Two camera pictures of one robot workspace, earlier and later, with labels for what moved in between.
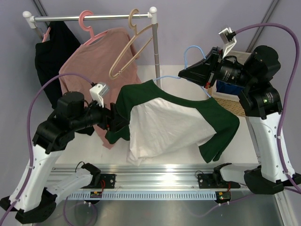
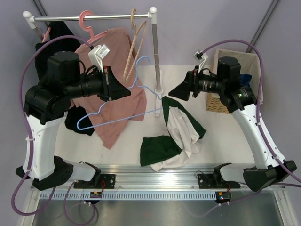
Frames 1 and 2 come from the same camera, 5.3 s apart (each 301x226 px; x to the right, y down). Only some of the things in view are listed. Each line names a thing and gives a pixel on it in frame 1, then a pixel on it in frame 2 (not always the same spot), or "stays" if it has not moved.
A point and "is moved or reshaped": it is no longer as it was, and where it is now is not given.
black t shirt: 59,38 stays
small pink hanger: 45,35 stays
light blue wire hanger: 185,67 -> 135,84
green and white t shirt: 160,125 is moved or reshaped
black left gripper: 113,121 -> 112,89
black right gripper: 205,72 -> 191,83
